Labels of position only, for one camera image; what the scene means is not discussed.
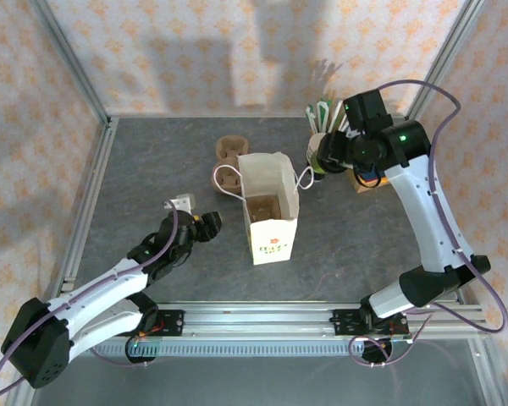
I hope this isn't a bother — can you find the brown pulp cup carrier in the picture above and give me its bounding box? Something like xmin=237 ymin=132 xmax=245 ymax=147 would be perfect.
xmin=213 ymin=135 xmax=251 ymax=195
xmin=247 ymin=195 xmax=280 ymax=222

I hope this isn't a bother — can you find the white LOVE LIFE paper bag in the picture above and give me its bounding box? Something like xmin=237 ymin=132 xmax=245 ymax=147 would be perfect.
xmin=213 ymin=151 xmax=318 ymax=266

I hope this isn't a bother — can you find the stack of paper cups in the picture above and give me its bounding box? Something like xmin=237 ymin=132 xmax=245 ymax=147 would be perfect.
xmin=306 ymin=132 xmax=329 ymax=164

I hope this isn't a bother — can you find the green striped wrapped straw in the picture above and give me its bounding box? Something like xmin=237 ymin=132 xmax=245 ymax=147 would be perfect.
xmin=316 ymin=99 xmax=330 ymax=133
xmin=306 ymin=103 xmax=319 ymax=136

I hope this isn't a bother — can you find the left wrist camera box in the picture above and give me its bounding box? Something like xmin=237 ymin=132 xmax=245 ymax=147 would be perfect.
xmin=161 ymin=193 xmax=196 ymax=215

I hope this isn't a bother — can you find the aluminium frame rail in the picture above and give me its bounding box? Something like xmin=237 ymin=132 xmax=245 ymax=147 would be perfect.
xmin=61 ymin=120 xmax=119 ymax=295
xmin=109 ymin=112 xmax=410 ymax=121

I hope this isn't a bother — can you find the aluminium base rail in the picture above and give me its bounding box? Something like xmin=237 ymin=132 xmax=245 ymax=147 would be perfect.
xmin=28 ymin=300 xmax=492 ymax=339

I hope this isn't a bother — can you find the aluminium frame post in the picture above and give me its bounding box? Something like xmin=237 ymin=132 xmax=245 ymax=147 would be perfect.
xmin=28 ymin=0 xmax=113 ymax=126
xmin=406 ymin=0 xmax=488 ymax=126

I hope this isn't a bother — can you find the grey slotted cable duct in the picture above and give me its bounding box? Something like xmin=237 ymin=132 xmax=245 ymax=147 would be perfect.
xmin=44 ymin=340 xmax=411 ymax=357

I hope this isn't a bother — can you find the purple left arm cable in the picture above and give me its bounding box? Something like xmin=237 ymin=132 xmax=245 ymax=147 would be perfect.
xmin=0 ymin=209 xmax=183 ymax=401

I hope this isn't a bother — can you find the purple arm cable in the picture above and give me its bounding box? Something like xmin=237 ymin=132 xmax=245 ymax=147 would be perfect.
xmin=0 ymin=209 xmax=183 ymax=401
xmin=349 ymin=79 xmax=508 ymax=369

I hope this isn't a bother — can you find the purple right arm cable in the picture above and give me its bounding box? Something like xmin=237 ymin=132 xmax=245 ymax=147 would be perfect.
xmin=349 ymin=79 xmax=508 ymax=369

